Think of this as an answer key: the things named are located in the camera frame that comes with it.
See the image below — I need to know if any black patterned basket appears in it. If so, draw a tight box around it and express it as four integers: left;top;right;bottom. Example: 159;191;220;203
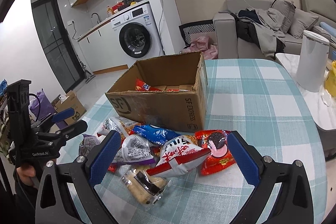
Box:
179;19;215;46

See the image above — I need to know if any black framed glass door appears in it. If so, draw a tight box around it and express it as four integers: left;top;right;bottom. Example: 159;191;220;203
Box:
31;0;84;93

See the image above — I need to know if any grey fabric sofa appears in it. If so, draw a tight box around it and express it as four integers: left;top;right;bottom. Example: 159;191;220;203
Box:
213;0;335;59

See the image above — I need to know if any grey sofa cushion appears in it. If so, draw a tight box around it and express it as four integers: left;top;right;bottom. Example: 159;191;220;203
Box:
289;9;319;39

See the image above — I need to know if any pink cloth on floor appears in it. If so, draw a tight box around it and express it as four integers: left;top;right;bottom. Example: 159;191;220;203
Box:
181;36;218;60

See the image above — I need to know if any brown SF Express cardboard box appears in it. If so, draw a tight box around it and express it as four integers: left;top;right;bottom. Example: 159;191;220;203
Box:
105;52;207;132

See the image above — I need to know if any clear pack of biscuits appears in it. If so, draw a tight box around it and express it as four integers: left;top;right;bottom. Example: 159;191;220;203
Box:
121;166;170;206

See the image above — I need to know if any purple bag on floor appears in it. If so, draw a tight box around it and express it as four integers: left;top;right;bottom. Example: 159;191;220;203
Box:
29;89;58;126

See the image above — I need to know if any orange noodle snack bag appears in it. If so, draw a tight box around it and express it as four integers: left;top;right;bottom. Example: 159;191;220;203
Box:
96;117;142;141

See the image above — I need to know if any blue Oreo snack pack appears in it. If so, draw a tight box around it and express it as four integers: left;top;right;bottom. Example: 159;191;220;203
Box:
131;124;179;145

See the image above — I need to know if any silver purple snack bag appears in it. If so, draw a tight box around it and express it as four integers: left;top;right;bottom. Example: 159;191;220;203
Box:
112;135;155;165

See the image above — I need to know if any white red snack bag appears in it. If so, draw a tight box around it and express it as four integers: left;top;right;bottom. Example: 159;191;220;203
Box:
146;135;211;178

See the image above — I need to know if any small cardboard box on floor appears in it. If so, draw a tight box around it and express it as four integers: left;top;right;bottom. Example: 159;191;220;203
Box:
51;90;86;126

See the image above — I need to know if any person's left hand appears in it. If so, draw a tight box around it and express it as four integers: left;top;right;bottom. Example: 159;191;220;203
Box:
17;165;36;186

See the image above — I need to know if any white cylindrical trash bin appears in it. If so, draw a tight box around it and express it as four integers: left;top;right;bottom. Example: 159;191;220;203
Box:
295;30;330;93

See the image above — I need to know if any red snack bag in box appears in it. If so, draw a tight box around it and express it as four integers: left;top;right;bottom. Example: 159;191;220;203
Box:
135;79;161;92

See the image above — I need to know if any red Oreo snack pack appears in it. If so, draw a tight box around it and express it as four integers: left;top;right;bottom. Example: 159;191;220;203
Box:
195;130;236;176

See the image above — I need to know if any yellow object on table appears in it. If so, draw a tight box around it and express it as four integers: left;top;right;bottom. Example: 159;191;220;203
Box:
324;60;336;97

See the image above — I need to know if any pile of dark clothes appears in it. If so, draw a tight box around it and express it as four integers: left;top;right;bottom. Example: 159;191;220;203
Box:
235;8;285;58

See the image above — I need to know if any white front-load washing machine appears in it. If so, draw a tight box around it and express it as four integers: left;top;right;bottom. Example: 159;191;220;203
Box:
111;2;165;63

